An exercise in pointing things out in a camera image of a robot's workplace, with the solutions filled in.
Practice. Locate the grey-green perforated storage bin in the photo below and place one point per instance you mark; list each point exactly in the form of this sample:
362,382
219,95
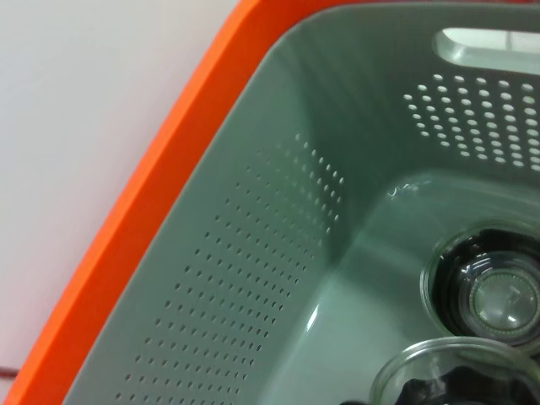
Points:
295,105

